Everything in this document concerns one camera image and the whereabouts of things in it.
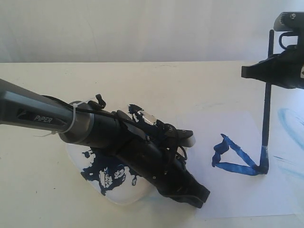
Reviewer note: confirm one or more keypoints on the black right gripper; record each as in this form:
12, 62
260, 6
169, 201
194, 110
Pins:
272, 70

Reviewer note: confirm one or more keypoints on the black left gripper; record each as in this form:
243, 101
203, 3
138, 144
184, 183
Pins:
148, 161

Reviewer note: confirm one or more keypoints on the black paintbrush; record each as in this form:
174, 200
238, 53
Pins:
264, 159

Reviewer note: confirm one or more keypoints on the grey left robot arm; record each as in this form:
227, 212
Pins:
21, 107

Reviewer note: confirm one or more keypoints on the white paper sheet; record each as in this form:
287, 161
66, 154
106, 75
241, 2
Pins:
233, 194

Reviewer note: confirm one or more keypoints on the white square paint plate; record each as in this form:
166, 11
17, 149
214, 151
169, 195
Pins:
97, 135

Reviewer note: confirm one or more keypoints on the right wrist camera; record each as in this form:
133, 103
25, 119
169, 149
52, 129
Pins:
289, 21

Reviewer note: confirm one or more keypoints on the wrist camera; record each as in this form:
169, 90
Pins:
184, 138
289, 21

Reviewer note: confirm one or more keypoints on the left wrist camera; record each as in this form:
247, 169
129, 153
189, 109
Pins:
184, 138

